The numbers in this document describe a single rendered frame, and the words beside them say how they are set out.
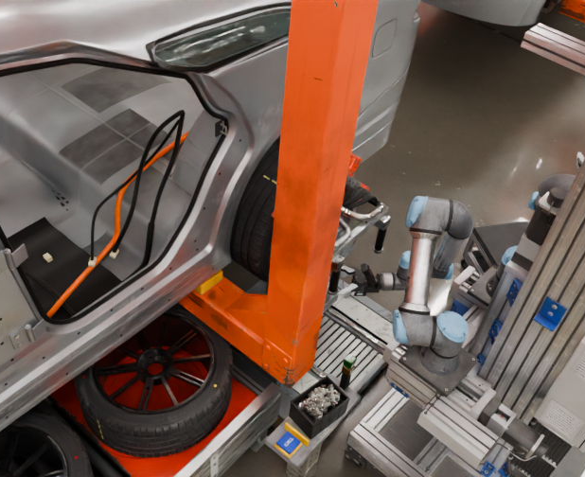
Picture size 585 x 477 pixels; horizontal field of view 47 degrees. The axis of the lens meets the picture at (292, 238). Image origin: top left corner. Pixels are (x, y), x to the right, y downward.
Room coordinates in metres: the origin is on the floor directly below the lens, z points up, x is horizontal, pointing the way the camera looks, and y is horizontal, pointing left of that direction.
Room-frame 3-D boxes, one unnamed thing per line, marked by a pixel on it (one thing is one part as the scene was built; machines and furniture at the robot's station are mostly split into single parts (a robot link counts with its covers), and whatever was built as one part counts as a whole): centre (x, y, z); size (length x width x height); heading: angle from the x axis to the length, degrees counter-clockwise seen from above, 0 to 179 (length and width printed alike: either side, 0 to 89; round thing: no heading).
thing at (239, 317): (1.82, 0.24, 0.69); 0.52 x 0.17 x 0.35; 55
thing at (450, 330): (1.53, -0.60, 0.98); 0.13 x 0.12 x 0.14; 88
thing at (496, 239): (2.70, -1.25, 0.17); 0.43 x 0.36 x 0.34; 19
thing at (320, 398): (1.45, -0.18, 0.51); 0.20 x 0.14 x 0.13; 135
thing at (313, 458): (1.42, -0.16, 0.21); 0.10 x 0.10 x 0.42; 55
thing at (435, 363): (1.53, -0.61, 0.87); 0.15 x 0.15 x 0.10
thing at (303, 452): (1.44, -0.17, 0.44); 0.43 x 0.17 x 0.03; 145
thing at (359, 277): (1.89, -0.33, 0.80); 0.12 x 0.08 x 0.09; 99
